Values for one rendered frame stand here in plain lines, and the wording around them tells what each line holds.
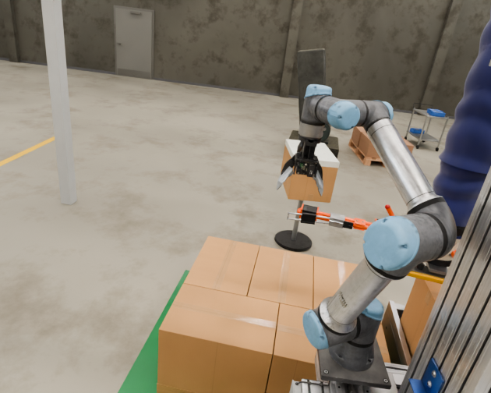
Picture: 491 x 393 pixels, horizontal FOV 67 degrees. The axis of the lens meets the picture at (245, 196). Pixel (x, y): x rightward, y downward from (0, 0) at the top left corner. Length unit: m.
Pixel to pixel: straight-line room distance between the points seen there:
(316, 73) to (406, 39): 6.82
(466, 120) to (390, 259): 0.92
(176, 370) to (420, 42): 12.79
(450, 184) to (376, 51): 11.92
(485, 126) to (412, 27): 12.19
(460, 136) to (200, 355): 1.59
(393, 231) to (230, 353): 1.37
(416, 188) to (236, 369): 1.44
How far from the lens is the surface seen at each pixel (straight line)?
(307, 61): 7.27
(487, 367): 0.98
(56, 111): 4.25
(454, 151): 1.71
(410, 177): 1.04
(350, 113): 1.05
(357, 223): 1.82
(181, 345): 2.11
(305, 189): 3.43
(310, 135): 1.15
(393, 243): 0.88
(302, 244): 3.95
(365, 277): 0.99
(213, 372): 2.19
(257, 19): 13.16
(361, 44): 13.41
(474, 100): 1.67
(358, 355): 1.35
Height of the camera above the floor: 2.00
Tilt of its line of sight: 24 degrees down
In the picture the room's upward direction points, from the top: 7 degrees clockwise
